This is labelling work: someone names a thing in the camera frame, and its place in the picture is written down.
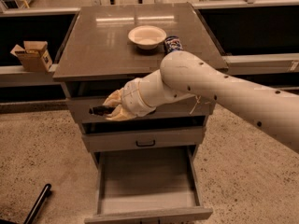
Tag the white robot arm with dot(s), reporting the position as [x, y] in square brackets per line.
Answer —
[183, 75]

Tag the small cardboard box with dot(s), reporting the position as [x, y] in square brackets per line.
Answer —
[33, 55]

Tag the blue soda can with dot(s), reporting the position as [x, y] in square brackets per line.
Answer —
[172, 43]

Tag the top grey drawer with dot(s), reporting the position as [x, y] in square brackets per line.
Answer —
[79, 107]

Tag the middle grey drawer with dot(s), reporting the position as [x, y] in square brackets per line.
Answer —
[143, 139]

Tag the grey drawer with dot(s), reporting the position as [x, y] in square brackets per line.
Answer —
[148, 186]
[79, 107]
[143, 139]

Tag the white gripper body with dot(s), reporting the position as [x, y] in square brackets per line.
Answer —
[133, 97]

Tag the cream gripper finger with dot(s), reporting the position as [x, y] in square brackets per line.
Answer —
[113, 99]
[120, 114]

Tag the white bowl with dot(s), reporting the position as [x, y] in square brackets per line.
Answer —
[146, 36]

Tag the bottom grey drawer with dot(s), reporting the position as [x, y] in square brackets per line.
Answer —
[148, 186]

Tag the grey drawer cabinet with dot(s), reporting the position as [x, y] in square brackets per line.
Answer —
[99, 58]

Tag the black pole on floor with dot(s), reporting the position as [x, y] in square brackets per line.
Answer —
[44, 194]

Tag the grey ledge rail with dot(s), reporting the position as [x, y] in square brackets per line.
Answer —
[15, 76]

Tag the black rxbar chocolate wrapper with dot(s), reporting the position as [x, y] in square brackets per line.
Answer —
[101, 110]

